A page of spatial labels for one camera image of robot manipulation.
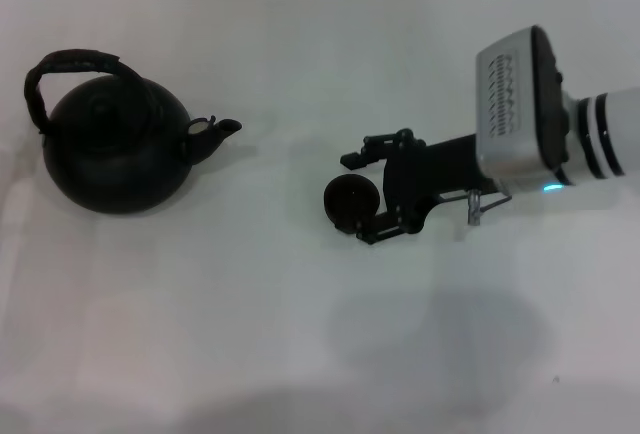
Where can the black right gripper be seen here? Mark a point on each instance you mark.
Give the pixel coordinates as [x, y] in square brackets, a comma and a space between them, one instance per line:
[415, 179]

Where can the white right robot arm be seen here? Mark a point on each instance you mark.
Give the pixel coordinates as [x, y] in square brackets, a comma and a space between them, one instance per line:
[610, 129]

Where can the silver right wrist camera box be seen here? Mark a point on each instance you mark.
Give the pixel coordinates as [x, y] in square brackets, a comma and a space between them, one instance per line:
[520, 104]

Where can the small dark brown teacup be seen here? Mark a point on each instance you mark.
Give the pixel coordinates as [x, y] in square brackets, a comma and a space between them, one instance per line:
[350, 199]

